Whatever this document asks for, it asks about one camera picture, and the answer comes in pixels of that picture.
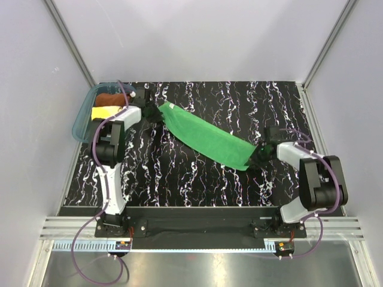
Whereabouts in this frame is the brown towel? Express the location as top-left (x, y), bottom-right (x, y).
top-left (94, 93), bottom-right (126, 107)

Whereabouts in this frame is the green towel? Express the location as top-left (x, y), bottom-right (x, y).
top-left (159, 102), bottom-right (256, 171)

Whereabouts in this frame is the yellow towel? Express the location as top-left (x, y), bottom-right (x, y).
top-left (90, 106), bottom-right (126, 120)

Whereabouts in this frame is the teal transparent plastic bin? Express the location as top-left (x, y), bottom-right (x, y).
top-left (72, 83), bottom-right (142, 144)

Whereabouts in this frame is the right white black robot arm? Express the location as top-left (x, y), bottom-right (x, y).
top-left (246, 126), bottom-right (348, 237)

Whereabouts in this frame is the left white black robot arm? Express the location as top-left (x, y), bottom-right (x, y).
top-left (88, 88), bottom-right (162, 237)

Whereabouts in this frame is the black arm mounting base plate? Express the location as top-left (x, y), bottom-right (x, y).
top-left (95, 207), bottom-right (307, 240)

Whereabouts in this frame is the left aluminium frame post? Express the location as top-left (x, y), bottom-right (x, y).
top-left (42, 0), bottom-right (96, 88)

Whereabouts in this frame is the aluminium frame post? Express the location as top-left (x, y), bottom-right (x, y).
top-left (302, 0), bottom-right (358, 90)
top-left (42, 0), bottom-right (96, 88)

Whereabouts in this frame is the aluminium frame rail front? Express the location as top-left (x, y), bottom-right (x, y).
top-left (39, 216), bottom-right (364, 254)

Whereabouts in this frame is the right aluminium frame post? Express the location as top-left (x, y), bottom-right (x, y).
top-left (302, 0), bottom-right (358, 90)

